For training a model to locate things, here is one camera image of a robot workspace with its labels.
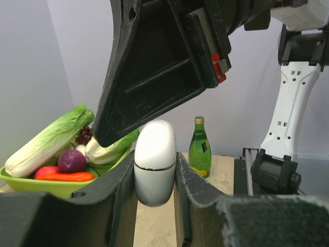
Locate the white earbud charging case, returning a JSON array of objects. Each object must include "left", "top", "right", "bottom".
[{"left": 134, "top": 119, "right": 176, "bottom": 207}]

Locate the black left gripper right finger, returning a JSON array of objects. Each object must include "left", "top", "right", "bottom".
[{"left": 174, "top": 153, "right": 328, "bottom": 246}]

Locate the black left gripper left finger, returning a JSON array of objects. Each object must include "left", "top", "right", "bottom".
[{"left": 1, "top": 153, "right": 137, "bottom": 246}]

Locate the purple grapes bunch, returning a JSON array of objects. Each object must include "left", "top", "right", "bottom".
[{"left": 75, "top": 126, "right": 93, "bottom": 145}]

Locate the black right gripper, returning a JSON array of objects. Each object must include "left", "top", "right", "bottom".
[{"left": 93, "top": 1, "right": 272, "bottom": 147}]

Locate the green glass bottle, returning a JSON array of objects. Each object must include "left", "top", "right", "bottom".
[{"left": 189, "top": 116, "right": 212, "bottom": 178}]

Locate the purple red onion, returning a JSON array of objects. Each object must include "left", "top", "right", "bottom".
[{"left": 58, "top": 149, "right": 87, "bottom": 173}]

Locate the orange red pepper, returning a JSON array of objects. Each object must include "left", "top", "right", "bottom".
[{"left": 35, "top": 172, "right": 94, "bottom": 182}]

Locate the green leafy bok choy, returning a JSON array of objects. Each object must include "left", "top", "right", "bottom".
[{"left": 85, "top": 129, "right": 139, "bottom": 165}]

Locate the long green white cabbage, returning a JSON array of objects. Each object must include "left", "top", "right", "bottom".
[{"left": 4, "top": 104, "right": 95, "bottom": 178}]

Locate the aluminium frame rail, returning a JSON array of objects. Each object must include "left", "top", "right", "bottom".
[{"left": 233, "top": 148, "right": 262, "bottom": 196}]

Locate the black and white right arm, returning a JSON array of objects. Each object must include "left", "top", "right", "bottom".
[{"left": 93, "top": 1, "right": 328, "bottom": 195}]

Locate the red apple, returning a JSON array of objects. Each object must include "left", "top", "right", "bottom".
[{"left": 33, "top": 166, "right": 60, "bottom": 179}]

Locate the green plastic basket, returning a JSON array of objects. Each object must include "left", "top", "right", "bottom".
[{"left": 1, "top": 147, "right": 131, "bottom": 198}]

